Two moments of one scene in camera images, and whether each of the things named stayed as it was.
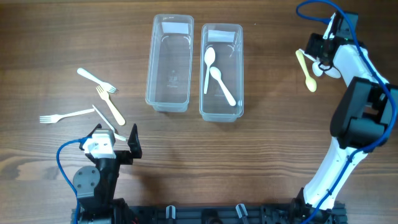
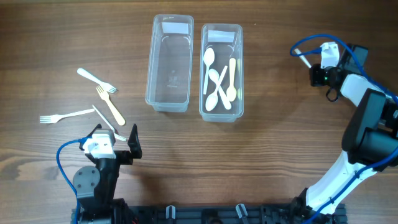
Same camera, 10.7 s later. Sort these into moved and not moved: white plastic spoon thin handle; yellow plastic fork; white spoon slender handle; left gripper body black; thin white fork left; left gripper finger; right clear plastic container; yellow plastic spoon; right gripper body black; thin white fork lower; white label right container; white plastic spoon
Moved: white plastic spoon; white plastic spoon thin handle; right gripper body black; yellow plastic spoon
Not moved: thin white fork left; yellow plastic fork; white label right container; right clear plastic container; white spoon slender handle; thin white fork lower; left gripper finger; left gripper body black
